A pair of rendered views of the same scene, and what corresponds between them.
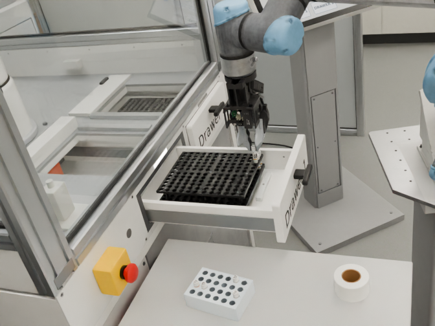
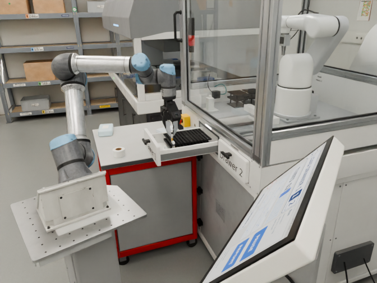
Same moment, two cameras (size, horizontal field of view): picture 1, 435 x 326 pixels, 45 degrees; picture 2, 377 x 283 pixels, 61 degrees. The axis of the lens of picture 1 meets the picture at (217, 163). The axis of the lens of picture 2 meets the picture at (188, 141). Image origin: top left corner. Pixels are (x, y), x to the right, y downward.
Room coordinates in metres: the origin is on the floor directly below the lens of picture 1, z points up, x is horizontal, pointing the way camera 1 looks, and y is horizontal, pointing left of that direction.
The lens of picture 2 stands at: (2.26, -1.12, 1.55)
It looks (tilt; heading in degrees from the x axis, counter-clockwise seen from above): 22 degrees down; 136
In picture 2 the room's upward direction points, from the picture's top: 1 degrees counter-clockwise
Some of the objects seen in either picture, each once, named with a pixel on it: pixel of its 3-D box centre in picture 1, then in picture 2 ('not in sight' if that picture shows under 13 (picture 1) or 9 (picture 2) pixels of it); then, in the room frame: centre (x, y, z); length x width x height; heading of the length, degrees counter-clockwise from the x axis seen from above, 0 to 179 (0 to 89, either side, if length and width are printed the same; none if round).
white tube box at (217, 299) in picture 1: (219, 293); not in sight; (0.79, 0.05, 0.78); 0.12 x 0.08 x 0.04; 56
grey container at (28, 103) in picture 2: not in sight; (36, 103); (-2.98, 0.61, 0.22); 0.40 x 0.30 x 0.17; 62
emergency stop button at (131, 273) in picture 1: (129, 272); not in sight; (0.80, 0.22, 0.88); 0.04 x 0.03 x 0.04; 155
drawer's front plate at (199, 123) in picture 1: (209, 118); (232, 159); (1.41, 0.00, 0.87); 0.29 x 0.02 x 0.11; 155
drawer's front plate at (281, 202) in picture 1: (292, 184); (151, 146); (0.99, -0.16, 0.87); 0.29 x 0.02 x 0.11; 155
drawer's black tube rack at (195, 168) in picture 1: (213, 182); (187, 141); (1.07, 0.02, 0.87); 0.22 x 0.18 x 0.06; 65
